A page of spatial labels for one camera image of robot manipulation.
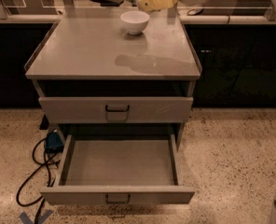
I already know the black floor cable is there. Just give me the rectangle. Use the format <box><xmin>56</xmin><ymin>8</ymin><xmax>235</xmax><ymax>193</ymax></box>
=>
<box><xmin>16</xmin><ymin>136</ymin><xmax>62</xmax><ymax>224</ymax></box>

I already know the blue tape floor marker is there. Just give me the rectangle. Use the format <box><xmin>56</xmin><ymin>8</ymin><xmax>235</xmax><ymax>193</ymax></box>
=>
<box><xmin>19</xmin><ymin>210</ymin><xmax>53</xmax><ymax>224</ymax></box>

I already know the open grey middle drawer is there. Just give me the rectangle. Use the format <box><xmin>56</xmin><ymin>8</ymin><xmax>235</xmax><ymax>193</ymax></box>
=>
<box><xmin>41</xmin><ymin>134</ymin><xmax>195</xmax><ymax>205</ymax></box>

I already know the grey metal drawer cabinet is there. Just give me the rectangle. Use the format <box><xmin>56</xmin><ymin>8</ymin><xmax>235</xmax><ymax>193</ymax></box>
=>
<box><xmin>26</xmin><ymin>7</ymin><xmax>201</xmax><ymax>136</ymax></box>

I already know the black office chair seat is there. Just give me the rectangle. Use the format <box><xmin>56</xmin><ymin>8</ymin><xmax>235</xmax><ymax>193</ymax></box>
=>
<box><xmin>90</xmin><ymin>0</ymin><xmax>123</xmax><ymax>7</ymax></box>

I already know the white ceramic bowl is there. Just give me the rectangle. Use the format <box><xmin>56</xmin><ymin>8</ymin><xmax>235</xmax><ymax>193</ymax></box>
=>
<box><xmin>120</xmin><ymin>10</ymin><xmax>150</xmax><ymax>35</ymax></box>

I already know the blue power adapter box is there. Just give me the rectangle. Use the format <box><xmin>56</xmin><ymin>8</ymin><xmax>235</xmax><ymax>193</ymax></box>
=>
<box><xmin>44</xmin><ymin>132</ymin><xmax>64</xmax><ymax>153</ymax></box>

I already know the closed grey top drawer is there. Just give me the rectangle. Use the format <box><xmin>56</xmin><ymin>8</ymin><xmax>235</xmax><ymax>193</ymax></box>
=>
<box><xmin>39</xmin><ymin>97</ymin><xmax>193</xmax><ymax>123</ymax></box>

